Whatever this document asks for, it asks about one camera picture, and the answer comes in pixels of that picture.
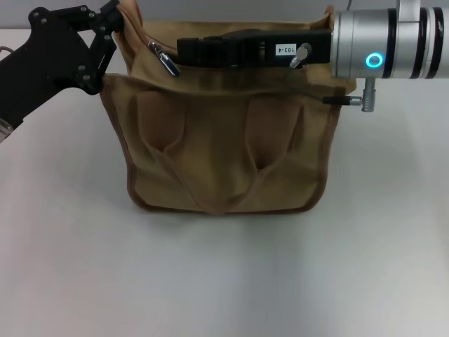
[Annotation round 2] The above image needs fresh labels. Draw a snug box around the khaki canvas food bag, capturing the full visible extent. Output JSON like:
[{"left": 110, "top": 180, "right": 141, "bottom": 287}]
[{"left": 100, "top": 0, "right": 357, "bottom": 216}]

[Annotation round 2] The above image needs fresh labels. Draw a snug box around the right gripper cable with plug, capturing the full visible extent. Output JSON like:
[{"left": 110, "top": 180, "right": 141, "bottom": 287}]
[{"left": 282, "top": 41, "right": 377, "bottom": 113}]

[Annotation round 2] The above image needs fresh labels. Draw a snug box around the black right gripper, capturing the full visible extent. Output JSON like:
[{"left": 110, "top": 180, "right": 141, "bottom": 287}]
[{"left": 176, "top": 27, "right": 334, "bottom": 70}]

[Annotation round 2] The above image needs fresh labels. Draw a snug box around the silver metal zipper pull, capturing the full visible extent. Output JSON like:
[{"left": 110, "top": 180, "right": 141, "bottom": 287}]
[{"left": 147, "top": 39, "right": 181, "bottom": 77}]

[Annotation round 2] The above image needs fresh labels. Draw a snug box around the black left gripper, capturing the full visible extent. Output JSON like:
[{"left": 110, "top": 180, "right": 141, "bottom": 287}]
[{"left": 0, "top": 0, "right": 126, "bottom": 130}]

